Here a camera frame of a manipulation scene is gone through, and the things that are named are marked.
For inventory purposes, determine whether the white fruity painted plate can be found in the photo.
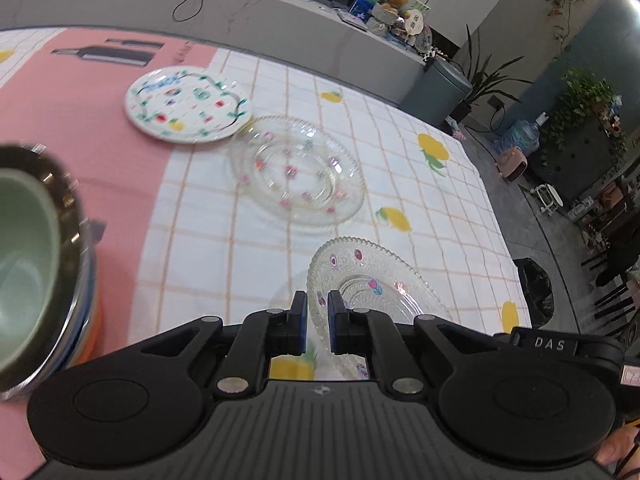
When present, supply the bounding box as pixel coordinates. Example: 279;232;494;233
124;66;253;144

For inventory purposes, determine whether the person right hand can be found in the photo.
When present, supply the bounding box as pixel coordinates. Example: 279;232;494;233
596;427;639;467

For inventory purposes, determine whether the green ceramic bowl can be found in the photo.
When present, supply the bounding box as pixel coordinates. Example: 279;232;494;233
0;168;61;370

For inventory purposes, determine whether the blue water bottle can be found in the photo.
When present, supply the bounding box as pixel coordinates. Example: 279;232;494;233
492;112;549;156

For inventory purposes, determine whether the grey-green trash can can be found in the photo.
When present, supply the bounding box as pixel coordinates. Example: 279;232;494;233
399;58;472;127

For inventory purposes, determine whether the orange steel bowl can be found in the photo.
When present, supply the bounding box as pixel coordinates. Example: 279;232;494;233
67;286;102;366

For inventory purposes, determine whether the pink small heater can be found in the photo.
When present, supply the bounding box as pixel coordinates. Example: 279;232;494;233
496;146;527;182

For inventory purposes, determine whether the clear glass plate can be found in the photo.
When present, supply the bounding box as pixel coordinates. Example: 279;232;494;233
307;236;452;380
229;116;366;228

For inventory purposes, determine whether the green leafy plant right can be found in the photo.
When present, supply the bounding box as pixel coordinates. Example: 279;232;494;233
540;66;627;164

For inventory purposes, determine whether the potted plant by bin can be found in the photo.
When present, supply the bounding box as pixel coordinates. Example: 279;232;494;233
449;26;533;122

